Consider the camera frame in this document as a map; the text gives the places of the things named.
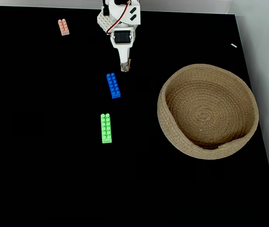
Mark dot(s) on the blue lego block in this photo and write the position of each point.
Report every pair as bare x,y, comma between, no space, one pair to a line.
113,85

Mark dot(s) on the pink lego block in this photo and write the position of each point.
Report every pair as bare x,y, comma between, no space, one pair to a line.
63,27

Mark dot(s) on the green lego block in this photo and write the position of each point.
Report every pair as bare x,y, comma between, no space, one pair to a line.
106,128

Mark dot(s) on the small white scrap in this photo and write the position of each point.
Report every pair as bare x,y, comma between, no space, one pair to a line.
234,45

